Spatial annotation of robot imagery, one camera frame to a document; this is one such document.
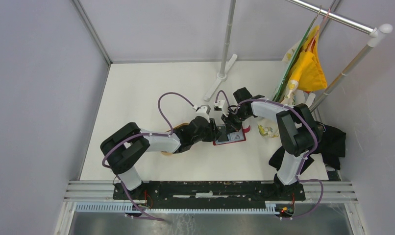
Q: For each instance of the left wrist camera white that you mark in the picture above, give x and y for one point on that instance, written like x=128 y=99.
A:
x=202 y=111

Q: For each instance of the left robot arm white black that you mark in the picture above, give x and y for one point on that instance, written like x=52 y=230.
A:
x=125 y=147

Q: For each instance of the green patterned hanging garment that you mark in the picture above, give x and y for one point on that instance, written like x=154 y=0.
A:
x=284 y=91

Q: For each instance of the black VIP card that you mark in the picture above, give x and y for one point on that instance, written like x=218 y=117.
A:
x=224 y=137

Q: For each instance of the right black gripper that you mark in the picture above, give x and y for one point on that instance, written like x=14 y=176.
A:
x=226 y=118

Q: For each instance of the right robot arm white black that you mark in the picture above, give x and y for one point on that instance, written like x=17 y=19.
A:
x=299 y=133

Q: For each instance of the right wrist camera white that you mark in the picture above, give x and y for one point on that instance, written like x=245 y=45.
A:
x=220 y=105

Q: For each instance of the black cloth pile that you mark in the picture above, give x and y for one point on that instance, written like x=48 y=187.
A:
x=332 y=147

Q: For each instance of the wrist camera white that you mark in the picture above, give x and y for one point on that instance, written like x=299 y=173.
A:
x=220 y=105
x=202 y=111

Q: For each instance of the wooden tray with cards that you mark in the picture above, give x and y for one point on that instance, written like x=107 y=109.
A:
x=185 y=138

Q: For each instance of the yellow hanging garment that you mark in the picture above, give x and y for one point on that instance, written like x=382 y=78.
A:
x=307 y=70

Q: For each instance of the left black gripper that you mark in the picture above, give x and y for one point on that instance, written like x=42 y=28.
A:
x=214 y=133

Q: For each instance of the red card holder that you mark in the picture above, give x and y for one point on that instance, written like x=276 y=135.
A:
x=236 y=136

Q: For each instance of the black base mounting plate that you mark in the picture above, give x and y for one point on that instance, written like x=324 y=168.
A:
x=215 y=194

